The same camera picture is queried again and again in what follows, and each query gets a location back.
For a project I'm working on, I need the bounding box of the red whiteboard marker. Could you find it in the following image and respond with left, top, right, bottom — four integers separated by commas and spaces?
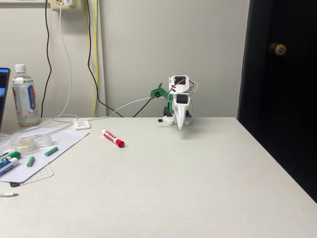
101, 129, 125, 149

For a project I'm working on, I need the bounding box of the green cap whiteboard marker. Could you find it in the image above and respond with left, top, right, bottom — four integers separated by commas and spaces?
0, 150, 22, 163

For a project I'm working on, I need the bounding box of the blue label whiteboard marker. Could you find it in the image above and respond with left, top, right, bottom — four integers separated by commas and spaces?
0, 157, 20, 177

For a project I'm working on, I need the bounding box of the small white plastic plate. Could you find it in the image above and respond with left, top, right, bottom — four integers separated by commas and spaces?
73, 119, 91, 131

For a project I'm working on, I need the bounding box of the black door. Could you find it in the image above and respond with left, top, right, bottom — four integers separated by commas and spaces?
237, 0, 317, 204

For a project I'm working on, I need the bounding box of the brass door knob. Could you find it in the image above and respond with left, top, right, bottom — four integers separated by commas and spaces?
269, 43, 287, 58

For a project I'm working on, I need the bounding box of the white paper sheet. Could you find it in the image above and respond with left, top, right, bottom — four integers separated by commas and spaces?
0, 128, 90, 183

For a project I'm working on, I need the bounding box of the mesh pattern mat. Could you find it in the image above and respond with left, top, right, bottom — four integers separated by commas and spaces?
9, 164, 55, 188

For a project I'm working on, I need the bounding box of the clear plastic tea bottle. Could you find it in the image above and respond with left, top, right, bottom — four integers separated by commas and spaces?
11, 63, 41, 127

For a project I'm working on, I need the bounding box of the laptop computer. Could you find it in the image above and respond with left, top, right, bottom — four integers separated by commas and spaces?
0, 67, 11, 134

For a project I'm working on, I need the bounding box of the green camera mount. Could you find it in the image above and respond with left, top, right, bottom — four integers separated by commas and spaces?
150, 82, 174, 117

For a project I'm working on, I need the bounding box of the white robot power cable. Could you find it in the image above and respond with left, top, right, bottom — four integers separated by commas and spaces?
88, 97, 169, 122

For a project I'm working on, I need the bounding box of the yellow cable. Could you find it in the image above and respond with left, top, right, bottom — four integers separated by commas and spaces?
85, 0, 99, 118

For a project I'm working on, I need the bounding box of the thick black camera cable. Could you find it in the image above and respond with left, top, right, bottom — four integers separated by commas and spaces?
86, 0, 153, 119

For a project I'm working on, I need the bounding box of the white charger cable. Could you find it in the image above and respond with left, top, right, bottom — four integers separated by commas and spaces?
32, 2, 79, 132

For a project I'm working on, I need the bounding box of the thin black hanging cable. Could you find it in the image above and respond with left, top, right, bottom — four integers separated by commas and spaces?
40, 0, 53, 119

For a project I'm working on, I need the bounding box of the beige wall outlet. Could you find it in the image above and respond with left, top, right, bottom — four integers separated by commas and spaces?
50, 0, 84, 12

